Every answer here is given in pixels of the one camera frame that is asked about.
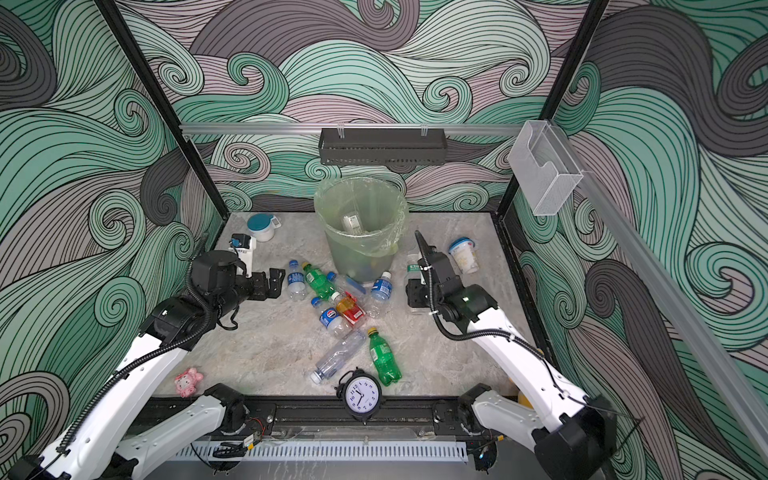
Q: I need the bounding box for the pepsi label clear bottle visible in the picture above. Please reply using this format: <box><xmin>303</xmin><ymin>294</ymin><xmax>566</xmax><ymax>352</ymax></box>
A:
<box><xmin>311</xmin><ymin>297</ymin><xmax>351</xmax><ymax>339</ymax></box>

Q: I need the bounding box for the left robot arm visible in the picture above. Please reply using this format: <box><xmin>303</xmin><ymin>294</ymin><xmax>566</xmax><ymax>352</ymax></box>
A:
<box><xmin>9</xmin><ymin>248</ymin><xmax>268</xmax><ymax>479</ymax></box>

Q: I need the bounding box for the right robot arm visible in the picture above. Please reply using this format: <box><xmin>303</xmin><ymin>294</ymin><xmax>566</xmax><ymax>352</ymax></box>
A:
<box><xmin>418</xmin><ymin>244</ymin><xmax>619</xmax><ymax>479</ymax></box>

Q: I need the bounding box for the green sprite bottle near bin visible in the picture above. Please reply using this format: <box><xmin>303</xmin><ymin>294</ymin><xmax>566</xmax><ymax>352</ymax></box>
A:
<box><xmin>302</xmin><ymin>262</ymin><xmax>335</xmax><ymax>300</ymax></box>

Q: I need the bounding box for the mesh bin with green liner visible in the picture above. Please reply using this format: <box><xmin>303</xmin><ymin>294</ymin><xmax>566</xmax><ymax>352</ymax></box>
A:
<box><xmin>314</xmin><ymin>177</ymin><xmax>409</xmax><ymax>283</ymax></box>

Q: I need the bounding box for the white yogurt cup blue lid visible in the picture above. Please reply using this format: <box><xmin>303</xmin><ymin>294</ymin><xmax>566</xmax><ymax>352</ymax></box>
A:
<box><xmin>449</xmin><ymin>237</ymin><xmax>479</xmax><ymax>274</ymax></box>

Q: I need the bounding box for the clear bottle white cap blue label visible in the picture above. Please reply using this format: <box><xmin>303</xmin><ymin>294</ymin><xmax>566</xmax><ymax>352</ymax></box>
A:
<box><xmin>366</xmin><ymin>271</ymin><xmax>393</xmax><ymax>319</ymax></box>

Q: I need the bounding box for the white jar with teal lid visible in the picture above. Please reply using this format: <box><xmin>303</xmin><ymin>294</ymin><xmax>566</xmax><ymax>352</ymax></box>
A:
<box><xmin>246</xmin><ymin>213</ymin><xmax>282</xmax><ymax>243</ymax></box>

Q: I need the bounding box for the clear bottle blue label upright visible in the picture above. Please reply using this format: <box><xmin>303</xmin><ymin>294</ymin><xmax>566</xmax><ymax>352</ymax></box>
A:
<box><xmin>286</xmin><ymin>259</ymin><xmax>307</xmax><ymax>301</ymax></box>

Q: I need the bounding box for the red yellow label bottle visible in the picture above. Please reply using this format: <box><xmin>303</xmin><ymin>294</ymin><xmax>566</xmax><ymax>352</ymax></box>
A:
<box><xmin>330</xmin><ymin>292</ymin><xmax>366</xmax><ymax>327</ymax></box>

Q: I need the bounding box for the green sprite bottle front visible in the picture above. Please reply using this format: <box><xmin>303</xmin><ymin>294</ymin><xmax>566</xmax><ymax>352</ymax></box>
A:
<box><xmin>367</xmin><ymin>327</ymin><xmax>402</xmax><ymax>386</ymax></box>

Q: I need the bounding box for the clear bottle blue cap slanted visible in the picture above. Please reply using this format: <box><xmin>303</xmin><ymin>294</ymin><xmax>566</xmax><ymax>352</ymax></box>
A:
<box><xmin>326</xmin><ymin>271</ymin><xmax>367</xmax><ymax>300</ymax></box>

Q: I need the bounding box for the large clear bottle white cap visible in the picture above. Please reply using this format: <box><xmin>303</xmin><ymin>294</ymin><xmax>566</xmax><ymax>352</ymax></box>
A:
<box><xmin>309</xmin><ymin>330</ymin><xmax>367</xmax><ymax>384</ymax></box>

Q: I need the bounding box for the pink plush toy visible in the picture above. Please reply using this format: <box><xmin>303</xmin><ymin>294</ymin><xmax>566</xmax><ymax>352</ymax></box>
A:
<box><xmin>174</xmin><ymin>367</ymin><xmax>204</xmax><ymax>398</ymax></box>

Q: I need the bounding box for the black alarm clock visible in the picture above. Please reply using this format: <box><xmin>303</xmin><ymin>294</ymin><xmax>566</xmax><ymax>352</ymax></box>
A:
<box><xmin>335</xmin><ymin>368</ymin><xmax>382</xmax><ymax>425</ymax></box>

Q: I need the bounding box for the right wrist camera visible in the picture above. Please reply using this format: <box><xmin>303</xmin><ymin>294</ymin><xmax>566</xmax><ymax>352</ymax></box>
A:
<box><xmin>415</xmin><ymin>230</ymin><xmax>432</xmax><ymax>270</ymax></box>

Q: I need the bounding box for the aluminium wall rail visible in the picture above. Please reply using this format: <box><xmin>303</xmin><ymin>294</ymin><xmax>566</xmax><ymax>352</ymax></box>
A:
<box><xmin>179</xmin><ymin>122</ymin><xmax>523</xmax><ymax>137</ymax></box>

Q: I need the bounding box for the clear acrylic wall holder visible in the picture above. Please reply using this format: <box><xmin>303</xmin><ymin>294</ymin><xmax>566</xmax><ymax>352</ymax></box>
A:
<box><xmin>507</xmin><ymin>120</ymin><xmax>583</xmax><ymax>217</ymax></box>

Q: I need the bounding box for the black wall shelf tray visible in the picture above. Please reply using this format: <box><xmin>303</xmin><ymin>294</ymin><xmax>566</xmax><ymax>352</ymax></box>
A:
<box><xmin>318</xmin><ymin>128</ymin><xmax>448</xmax><ymax>168</ymax></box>

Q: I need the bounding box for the white slotted cable duct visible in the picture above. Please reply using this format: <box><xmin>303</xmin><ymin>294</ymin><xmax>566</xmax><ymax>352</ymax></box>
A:
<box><xmin>171</xmin><ymin>440</ymin><xmax>469</xmax><ymax>463</ymax></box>

